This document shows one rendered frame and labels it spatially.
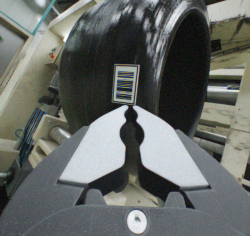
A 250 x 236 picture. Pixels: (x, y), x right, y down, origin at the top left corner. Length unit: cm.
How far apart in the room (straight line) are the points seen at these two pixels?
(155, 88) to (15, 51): 77
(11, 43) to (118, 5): 69
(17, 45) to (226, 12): 103
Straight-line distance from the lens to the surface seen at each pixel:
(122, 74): 21
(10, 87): 398
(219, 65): 94
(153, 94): 24
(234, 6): 92
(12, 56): 89
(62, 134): 48
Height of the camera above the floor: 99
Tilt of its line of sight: 9 degrees up
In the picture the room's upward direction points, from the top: 22 degrees clockwise
